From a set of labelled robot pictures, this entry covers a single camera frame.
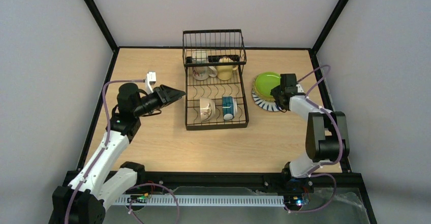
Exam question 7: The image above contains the green plate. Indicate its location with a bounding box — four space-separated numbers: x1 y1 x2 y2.
254 72 281 99

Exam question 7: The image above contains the cream ceramic mug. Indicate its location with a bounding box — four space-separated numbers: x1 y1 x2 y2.
191 50 218 81

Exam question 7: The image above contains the small white patterned bowl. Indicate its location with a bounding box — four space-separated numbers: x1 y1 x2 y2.
199 97 216 122

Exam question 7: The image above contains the black wire dish rack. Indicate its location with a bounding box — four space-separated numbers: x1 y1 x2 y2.
182 29 249 131

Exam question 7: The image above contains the white bowl dark rim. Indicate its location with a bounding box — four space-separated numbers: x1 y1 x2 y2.
222 96 238 121

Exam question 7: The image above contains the yellow handled mug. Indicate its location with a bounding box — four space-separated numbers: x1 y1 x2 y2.
216 57 238 81

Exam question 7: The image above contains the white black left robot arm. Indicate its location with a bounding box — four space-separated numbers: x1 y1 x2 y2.
50 80 186 223

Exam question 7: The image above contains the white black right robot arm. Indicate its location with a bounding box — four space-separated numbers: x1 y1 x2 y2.
270 74 350 178

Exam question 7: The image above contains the blue striped white plate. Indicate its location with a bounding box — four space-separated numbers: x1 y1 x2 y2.
252 91 281 112

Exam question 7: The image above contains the left controller board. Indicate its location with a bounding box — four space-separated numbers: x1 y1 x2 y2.
127 195 151 204

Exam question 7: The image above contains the controller board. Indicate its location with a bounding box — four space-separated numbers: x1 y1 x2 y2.
127 195 151 204
284 194 310 207

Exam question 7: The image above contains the right controller board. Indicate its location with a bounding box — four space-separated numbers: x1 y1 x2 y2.
284 194 310 207

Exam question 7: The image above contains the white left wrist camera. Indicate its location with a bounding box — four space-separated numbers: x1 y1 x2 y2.
144 71 157 94

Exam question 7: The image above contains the black aluminium frame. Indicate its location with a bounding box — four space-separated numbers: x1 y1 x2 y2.
61 0 376 223

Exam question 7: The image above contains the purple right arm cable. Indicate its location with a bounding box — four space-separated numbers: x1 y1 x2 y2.
284 65 344 215

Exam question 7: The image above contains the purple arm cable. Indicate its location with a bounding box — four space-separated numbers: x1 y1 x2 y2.
64 79 180 224
284 65 344 215

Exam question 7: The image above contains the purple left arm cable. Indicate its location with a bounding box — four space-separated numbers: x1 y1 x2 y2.
64 79 180 224

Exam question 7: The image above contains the white slotted cable duct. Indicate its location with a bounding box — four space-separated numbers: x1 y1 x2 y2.
133 195 284 207

